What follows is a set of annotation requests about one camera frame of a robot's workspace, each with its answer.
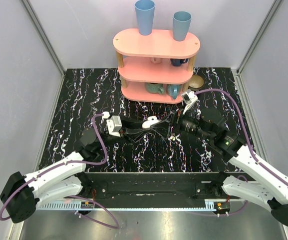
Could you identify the dark blue mug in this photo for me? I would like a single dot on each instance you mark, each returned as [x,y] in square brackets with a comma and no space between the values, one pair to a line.
[178,62]

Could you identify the brown ceramic bowl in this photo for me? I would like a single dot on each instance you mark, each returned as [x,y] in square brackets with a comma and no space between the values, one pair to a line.
[195,83]

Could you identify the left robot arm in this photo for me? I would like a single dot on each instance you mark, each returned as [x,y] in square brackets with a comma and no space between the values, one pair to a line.
[22,194]

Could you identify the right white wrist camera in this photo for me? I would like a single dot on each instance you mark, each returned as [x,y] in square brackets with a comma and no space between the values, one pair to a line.
[189,98]

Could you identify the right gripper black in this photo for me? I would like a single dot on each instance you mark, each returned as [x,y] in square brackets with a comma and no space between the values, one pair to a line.
[162,126]

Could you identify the left light blue cup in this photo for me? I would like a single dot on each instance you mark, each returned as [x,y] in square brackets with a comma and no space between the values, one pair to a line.
[145,14]

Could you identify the right orange connector board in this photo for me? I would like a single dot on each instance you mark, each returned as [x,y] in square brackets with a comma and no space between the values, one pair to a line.
[222,206]

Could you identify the blue butterfly mug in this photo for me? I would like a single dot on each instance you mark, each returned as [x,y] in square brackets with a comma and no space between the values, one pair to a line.
[173,90]

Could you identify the right light blue cup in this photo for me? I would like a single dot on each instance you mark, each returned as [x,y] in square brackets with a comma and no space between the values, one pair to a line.
[181,24]

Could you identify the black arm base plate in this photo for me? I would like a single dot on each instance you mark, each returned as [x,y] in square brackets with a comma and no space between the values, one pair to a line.
[192,185]

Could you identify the left orange connector board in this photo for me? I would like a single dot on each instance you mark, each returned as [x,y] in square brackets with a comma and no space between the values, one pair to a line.
[87,205]

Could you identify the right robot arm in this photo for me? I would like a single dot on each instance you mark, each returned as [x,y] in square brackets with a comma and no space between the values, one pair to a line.
[272,191]

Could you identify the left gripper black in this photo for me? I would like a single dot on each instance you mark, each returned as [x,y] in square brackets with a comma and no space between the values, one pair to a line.
[125,128]

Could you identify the white oval pebble case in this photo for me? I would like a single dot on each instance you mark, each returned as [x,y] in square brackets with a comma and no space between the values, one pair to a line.
[150,121]

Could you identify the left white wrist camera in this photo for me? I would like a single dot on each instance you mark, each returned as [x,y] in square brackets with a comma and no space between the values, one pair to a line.
[114,125]

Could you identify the pink three-tier wooden shelf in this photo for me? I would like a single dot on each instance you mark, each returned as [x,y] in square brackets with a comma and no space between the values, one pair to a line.
[134,51]

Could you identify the teal glazed ceramic mug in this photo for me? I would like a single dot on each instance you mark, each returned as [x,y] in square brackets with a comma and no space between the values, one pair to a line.
[154,88]

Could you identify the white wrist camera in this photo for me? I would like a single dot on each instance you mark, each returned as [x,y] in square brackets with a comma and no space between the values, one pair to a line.
[114,125]
[189,98]

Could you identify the pink mug on shelf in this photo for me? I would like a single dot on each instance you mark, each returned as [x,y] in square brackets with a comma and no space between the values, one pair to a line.
[155,60]

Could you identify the white earbud centre right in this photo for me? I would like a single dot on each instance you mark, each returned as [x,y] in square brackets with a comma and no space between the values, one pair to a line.
[172,138]

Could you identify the orange connector board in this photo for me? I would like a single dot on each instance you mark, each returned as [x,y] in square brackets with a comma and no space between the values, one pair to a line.
[222,206]
[87,205]

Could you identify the light blue cup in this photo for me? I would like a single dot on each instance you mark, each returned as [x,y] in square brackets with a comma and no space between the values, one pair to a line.
[145,14]
[181,24]

